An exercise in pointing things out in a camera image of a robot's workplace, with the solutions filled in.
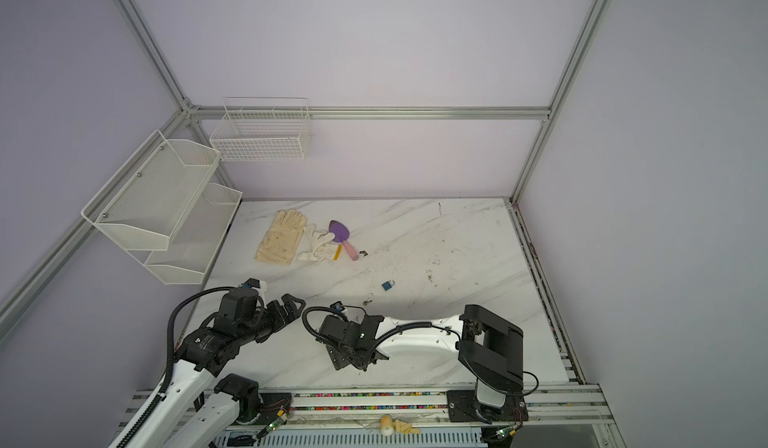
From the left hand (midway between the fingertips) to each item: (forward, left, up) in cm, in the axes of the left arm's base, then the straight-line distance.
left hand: (292, 313), depth 77 cm
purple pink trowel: (+36, -7, -12) cm, 39 cm away
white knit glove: (+29, 0, -10) cm, 31 cm away
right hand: (-7, -13, -8) cm, 16 cm away
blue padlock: (+15, -25, -11) cm, 31 cm away
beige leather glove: (+33, +14, -11) cm, 38 cm away
